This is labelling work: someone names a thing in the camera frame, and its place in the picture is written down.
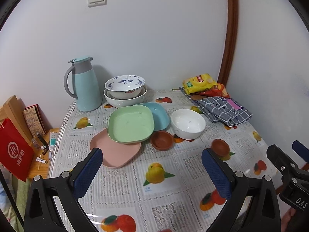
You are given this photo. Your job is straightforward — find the wooden side table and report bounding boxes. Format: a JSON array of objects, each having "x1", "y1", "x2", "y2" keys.
[{"x1": 27, "y1": 127, "x2": 60, "y2": 180}]

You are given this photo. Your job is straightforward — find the blue square plate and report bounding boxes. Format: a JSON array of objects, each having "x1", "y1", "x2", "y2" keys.
[{"x1": 141, "y1": 102, "x2": 170, "y2": 131}]

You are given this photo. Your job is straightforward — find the patterned gift box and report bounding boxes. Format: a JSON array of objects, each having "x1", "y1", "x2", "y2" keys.
[{"x1": 23, "y1": 104, "x2": 47, "y2": 137}]

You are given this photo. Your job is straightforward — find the brown wooden door frame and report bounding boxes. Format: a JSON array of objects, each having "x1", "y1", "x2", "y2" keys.
[{"x1": 218, "y1": 0, "x2": 239, "y2": 85}]

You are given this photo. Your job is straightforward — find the small white tube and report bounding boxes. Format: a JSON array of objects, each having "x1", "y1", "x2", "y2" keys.
[{"x1": 36, "y1": 157, "x2": 48, "y2": 165}]

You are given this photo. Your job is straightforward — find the small brown clay bowl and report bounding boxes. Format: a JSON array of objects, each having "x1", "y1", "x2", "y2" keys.
[{"x1": 150, "y1": 130, "x2": 173, "y2": 151}]

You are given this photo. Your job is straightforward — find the pink square plate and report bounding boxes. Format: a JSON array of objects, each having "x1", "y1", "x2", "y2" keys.
[{"x1": 90, "y1": 128, "x2": 141, "y2": 169}]

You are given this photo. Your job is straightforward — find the grey checked cloth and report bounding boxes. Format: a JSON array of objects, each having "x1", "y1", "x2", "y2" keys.
[{"x1": 179, "y1": 87, "x2": 252, "y2": 127}]

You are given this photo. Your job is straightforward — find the small black bottle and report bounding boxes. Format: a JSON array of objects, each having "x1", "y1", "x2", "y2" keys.
[{"x1": 36, "y1": 132, "x2": 49, "y2": 155}]

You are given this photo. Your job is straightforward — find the green square plate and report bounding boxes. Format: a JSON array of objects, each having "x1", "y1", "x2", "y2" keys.
[{"x1": 107, "y1": 105, "x2": 155, "y2": 143}]

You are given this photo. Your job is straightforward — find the large white ceramic bowl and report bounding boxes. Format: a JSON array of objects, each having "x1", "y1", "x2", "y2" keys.
[{"x1": 104, "y1": 85, "x2": 148, "y2": 108}]

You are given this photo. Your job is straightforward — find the blue crane pattern bowl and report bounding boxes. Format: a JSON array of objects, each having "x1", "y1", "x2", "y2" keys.
[{"x1": 105, "y1": 75, "x2": 146, "y2": 100}]

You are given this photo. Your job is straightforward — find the white teal tube box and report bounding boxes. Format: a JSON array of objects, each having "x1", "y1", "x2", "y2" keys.
[{"x1": 49, "y1": 132, "x2": 58, "y2": 152}]

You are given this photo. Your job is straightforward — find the light blue thermos jug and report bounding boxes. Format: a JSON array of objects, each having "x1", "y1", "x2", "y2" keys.
[{"x1": 63, "y1": 56, "x2": 103, "y2": 112}]

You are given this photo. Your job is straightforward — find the yellow chips bag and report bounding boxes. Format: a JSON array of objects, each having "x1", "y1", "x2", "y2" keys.
[{"x1": 182, "y1": 73, "x2": 217, "y2": 95}]

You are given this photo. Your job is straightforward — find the red snack bag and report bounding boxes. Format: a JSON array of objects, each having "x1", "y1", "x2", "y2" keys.
[{"x1": 197, "y1": 83, "x2": 230, "y2": 98}]

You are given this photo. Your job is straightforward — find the red paper bag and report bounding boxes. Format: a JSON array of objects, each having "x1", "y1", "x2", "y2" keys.
[{"x1": 0, "y1": 118, "x2": 34, "y2": 182}]

